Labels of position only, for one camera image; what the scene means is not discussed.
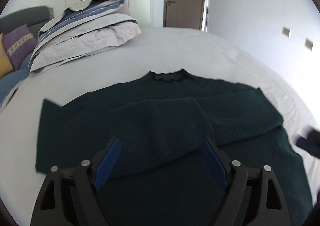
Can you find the purple cushion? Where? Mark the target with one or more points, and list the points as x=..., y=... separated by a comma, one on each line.
x=20, y=45

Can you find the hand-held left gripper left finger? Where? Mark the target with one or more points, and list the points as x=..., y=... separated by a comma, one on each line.
x=107, y=163

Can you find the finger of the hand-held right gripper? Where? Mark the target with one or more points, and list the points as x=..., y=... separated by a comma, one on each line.
x=306, y=143

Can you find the dark green sweater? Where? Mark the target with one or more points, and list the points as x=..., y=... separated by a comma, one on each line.
x=162, y=116

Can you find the blue pillow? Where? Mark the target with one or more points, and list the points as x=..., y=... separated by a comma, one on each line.
x=12, y=83

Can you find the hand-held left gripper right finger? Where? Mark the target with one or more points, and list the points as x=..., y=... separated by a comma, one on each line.
x=213, y=163

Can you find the folded grey blue duvet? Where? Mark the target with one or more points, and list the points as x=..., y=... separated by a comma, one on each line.
x=95, y=33

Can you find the wall socket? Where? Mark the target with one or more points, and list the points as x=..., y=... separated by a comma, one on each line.
x=309, y=44
x=286, y=31

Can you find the grey headboard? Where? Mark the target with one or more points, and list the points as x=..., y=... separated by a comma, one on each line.
x=22, y=17

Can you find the yellow cushion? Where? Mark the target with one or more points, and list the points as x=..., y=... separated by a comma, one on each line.
x=4, y=60

